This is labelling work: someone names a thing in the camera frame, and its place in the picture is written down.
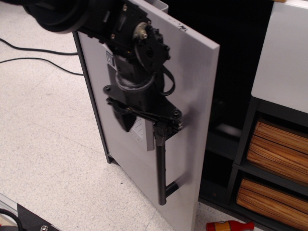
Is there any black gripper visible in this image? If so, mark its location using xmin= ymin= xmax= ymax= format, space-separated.
xmin=103 ymin=82 xmax=182 ymax=147

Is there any black bar door handle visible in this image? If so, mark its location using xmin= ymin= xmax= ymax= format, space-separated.
xmin=155 ymin=144 xmax=179 ymax=205

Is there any grey toy fridge door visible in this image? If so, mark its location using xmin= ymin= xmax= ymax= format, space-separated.
xmin=74 ymin=0 xmax=219 ymax=231

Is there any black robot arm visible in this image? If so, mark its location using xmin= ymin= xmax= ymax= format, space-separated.
xmin=24 ymin=0 xmax=181 ymax=147

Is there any dark grey fridge cabinet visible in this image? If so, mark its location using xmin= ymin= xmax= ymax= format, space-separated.
xmin=72 ymin=0 xmax=308 ymax=231

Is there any grey water dispenser panel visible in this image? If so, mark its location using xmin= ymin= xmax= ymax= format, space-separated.
xmin=103 ymin=45 xmax=154 ymax=151

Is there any red toy ketchup bottle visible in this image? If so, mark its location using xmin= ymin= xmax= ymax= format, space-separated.
xmin=206 ymin=220 xmax=255 ymax=231

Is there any upper wooden basket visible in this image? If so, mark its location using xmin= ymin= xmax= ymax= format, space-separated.
xmin=247 ymin=119 xmax=308 ymax=185

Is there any wooden basket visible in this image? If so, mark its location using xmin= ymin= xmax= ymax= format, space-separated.
xmin=236 ymin=179 xmax=308 ymax=231
xmin=247 ymin=119 xmax=308 ymax=185

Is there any lower wooden basket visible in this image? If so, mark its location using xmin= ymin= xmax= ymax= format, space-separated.
xmin=236 ymin=179 xmax=308 ymax=231

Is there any wooden countertop edge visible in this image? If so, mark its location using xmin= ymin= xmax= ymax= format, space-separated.
xmin=273 ymin=0 xmax=286 ymax=3

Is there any black floor cable lower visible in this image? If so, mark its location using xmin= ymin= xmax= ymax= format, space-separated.
xmin=0 ymin=56 xmax=84 ymax=76

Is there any black floor cable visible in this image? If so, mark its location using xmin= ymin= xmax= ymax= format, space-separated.
xmin=0 ymin=38 xmax=78 ymax=56
xmin=0 ymin=56 xmax=84 ymax=76

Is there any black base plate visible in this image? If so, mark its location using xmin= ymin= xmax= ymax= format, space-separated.
xmin=17 ymin=204 xmax=59 ymax=231

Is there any black floor cable upper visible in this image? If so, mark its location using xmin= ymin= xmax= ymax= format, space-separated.
xmin=0 ymin=38 xmax=78 ymax=56

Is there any aluminium rail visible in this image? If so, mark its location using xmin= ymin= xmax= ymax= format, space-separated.
xmin=0 ymin=193 xmax=18 ymax=216

